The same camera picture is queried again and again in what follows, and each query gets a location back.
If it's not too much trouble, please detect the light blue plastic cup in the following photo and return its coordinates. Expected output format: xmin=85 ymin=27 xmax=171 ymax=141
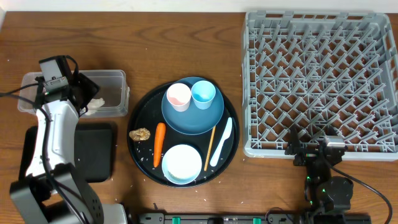
xmin=191 ymin=80 xmax=216 ymax=110

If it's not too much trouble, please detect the black round tray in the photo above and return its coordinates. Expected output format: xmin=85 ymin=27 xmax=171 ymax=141
xmin=127 ymin=83 xmax=239 ymax=188

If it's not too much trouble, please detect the black rail with green clips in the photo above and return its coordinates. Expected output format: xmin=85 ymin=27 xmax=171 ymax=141
xmin=136 ymin=213 xmax=372 ymax=224

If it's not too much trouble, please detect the white napkin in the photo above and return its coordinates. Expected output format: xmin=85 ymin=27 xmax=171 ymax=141
xmin=85 ymin=98 xmax=105 ymax=116

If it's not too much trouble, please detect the light blue bowl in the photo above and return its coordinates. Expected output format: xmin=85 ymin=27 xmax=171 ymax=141
xmin=162 ymin=144 xmax=202 ymax=185

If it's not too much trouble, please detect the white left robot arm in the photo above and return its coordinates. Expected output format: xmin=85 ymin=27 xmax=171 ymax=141
xmin=6 ymin=73 xmax=127 ymax=223

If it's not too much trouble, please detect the wooden chopstick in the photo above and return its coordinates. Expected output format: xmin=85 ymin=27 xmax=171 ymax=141
xmin=204 ymin=126 xmax=216 ymax=172

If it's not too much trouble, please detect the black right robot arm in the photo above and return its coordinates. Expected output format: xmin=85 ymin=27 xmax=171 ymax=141
xmin=285 ymin=126 xmax=353 ymax=223

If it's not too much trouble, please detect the light blue plastic knife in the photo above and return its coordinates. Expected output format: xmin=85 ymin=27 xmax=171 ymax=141
xmin=210 ymin=117 xmax=233 ymax=167

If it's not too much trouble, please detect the black rectangular tray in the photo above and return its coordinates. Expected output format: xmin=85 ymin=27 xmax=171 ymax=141
xmin=18 ymin=123 xmax=117 ymax=183

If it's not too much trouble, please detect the clear plastic bin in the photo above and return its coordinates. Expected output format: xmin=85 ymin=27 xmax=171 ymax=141
xmin=17 ymin=70 xmax=130 ymax=118

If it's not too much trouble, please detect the grey dishwasher rack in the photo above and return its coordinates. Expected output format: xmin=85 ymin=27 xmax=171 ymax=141
xmin=241 ymin=11 xmax=397 ymax=161

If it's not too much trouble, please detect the orange carrot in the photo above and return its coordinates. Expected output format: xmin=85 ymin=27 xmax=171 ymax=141
xmin=153 ymin=123 xmax=166 ymax=167

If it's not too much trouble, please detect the dark blue round plate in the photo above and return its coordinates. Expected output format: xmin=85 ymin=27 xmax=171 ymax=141
xmin=161 ymin=87 xmax=224 ymax=135

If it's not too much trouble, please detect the brown walnut-like food scrap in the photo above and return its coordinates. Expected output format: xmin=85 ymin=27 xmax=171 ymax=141
xmin=129 ymin=128 xmax=150 ymax=141

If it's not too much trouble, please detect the pink plastic cup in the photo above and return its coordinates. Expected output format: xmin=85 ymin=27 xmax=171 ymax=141
xmin=166 ymin=83 xmax=191 ymax=112

